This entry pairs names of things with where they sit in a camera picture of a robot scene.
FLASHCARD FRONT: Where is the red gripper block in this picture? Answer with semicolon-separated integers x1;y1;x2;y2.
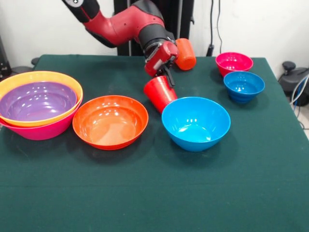
144;40;179;87

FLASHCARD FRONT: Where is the red cup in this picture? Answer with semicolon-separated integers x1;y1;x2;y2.
143;75;179;114

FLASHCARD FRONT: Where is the orange cup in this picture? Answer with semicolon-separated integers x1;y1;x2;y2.
174;38;197;71

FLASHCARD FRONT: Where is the light blue bowl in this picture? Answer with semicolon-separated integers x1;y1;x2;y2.
161;96;231;153

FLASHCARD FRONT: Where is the red-orange bowl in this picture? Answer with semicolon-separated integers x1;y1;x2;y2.
72;95;149;151

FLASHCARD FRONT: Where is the small dark blue bowl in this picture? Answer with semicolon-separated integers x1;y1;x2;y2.
223;71;266;104

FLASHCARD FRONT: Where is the large orange bowl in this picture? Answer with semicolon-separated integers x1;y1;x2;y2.
0;71;84;128

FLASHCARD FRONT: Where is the purple bowl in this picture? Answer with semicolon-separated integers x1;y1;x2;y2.
0;81;77;122

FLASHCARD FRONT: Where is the large pink bowl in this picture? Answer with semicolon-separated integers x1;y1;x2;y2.
0;95;84;141

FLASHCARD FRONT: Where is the small pink bowl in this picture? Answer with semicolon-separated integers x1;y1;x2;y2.
215;52;254;77

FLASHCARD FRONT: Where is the dark green table cloth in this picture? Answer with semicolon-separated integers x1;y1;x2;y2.
0;54;309;232

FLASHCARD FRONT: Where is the black office chair base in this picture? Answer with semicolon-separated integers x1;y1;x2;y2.
277;61;309;107
9;57;41;73

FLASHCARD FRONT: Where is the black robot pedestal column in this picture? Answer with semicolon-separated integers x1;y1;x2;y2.
112;0;195;57

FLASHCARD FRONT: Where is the black hanging cable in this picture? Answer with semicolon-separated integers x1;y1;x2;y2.
207;0;224;58

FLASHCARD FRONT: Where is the blue cable bundle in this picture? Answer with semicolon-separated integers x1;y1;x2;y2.
289;74;309;108

